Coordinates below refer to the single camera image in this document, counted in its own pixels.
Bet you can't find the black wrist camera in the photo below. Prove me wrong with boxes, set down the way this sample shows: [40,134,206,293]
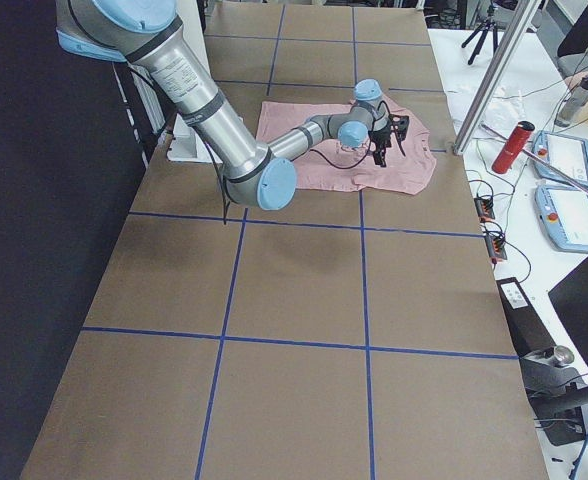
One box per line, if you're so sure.
[389,115,410,142]

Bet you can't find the black office chair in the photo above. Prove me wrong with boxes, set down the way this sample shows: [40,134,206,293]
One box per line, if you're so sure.
[557,5,588,77]

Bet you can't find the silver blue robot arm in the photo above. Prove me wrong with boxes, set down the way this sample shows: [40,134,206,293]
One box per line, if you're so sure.
[56,1,392,210]

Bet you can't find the aluminium frame post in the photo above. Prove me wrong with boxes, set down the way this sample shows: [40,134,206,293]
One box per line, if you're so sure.
[453,0,541,155]

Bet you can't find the lower orange black connector box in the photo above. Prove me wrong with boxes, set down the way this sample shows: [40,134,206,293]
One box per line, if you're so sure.
[484,231,507,265]

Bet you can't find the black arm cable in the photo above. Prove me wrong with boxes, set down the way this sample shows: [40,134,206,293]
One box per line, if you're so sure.
[218,99,411,226]

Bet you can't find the grey clear water bottle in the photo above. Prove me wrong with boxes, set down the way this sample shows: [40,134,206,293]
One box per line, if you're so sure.
[555,74,588,127]

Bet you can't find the reacher grabber stick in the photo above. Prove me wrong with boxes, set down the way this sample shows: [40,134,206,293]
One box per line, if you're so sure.
[481,121,588,196]

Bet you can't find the black box with label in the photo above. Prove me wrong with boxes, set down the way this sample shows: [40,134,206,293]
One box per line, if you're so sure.
[496,277,555,357]

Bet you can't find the upper blue teach pendant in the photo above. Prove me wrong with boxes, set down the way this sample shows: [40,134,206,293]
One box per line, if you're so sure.
[532,131,588,187]

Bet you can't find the black camera tripod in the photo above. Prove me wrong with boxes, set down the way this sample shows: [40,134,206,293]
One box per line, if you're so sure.
[461,1,499,65]

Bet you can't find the upper orange black connector box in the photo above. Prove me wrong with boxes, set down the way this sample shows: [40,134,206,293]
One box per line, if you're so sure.
[474,196,495,222]

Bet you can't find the red water bottle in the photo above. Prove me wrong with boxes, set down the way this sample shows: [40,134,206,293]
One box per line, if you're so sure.
[491,120,535,174]

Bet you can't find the lower blue teach pendant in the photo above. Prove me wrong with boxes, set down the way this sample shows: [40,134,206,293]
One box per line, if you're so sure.
[535,186,588,254]

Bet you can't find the black metal clamp stand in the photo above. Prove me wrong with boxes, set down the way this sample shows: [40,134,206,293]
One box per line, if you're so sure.
[519,346,588,446]

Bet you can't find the pink snoopy t-shirt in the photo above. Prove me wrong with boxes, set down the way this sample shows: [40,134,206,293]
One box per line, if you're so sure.
[257,96,437,195]

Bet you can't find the white pedestal column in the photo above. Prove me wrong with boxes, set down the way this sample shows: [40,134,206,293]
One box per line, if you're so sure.
[165,0,245,164]

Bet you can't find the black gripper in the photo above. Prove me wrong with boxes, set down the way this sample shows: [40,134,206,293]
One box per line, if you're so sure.
[371,125,392,168]

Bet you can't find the blue teach pendant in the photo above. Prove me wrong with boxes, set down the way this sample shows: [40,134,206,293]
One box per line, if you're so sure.
[532,131,588,187]
[535,186,588,254]

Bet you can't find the orange black connector box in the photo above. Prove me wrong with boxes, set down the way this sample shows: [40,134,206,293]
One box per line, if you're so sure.
[474,196,495,222]
[484,231,507,265]

